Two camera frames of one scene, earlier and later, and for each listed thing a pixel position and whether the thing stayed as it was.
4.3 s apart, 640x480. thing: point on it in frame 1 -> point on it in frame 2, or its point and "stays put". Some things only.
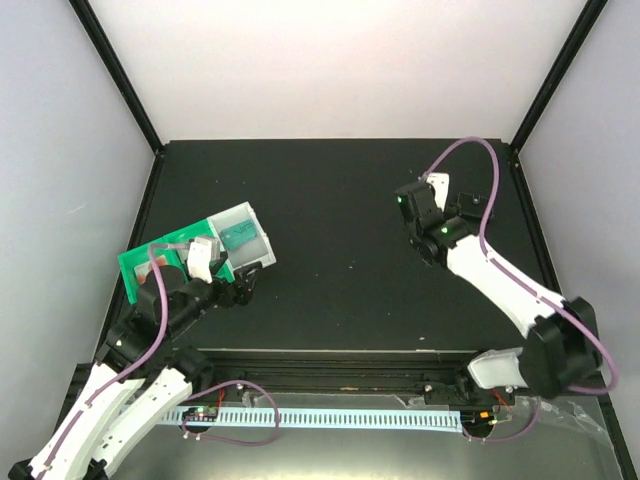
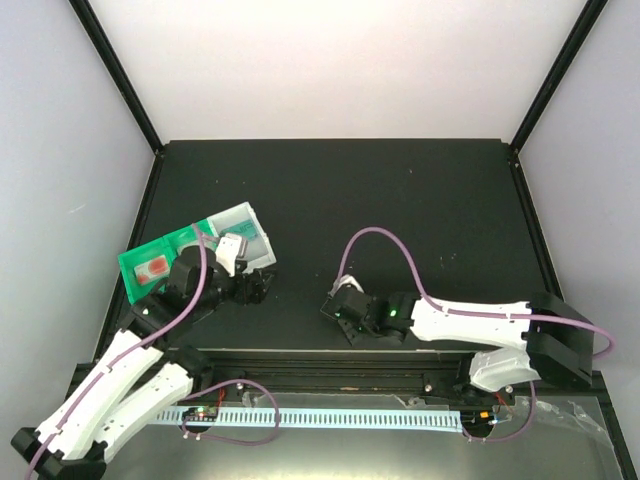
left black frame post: [91, 23] stays put
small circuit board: [201, 413] stays put
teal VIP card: [238, 234] stays put
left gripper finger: [250, 277] -> [267, 277]
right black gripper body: [412, 233] -> [354, 334]
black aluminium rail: [334, 372] stays put
